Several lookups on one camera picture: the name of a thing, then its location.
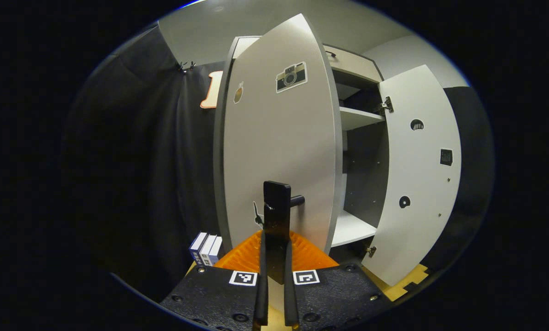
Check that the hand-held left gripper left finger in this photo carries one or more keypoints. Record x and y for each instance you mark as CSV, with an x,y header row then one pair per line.
x,y
214,299

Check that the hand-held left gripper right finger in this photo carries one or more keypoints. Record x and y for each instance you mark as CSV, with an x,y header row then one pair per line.
x,y
338,299

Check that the grey double-door shoe cabinet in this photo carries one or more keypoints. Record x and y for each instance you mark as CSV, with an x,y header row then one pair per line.
x,y
354,227

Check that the grey cabinet door cherry sticker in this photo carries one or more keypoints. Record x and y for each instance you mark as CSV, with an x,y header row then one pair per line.
x,y
416,184

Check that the grey cabinet door camera sticker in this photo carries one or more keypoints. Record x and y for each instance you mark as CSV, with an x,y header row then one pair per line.
x,y
274,138

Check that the blue and white book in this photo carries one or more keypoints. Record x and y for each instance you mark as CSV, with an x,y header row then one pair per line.
x,y
206,250
215,252
197,246

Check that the black backdrop cloth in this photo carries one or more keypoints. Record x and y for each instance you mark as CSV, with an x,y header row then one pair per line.
x,y
141,161

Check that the black cloth clip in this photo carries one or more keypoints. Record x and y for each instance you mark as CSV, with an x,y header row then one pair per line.
x,y
186,67

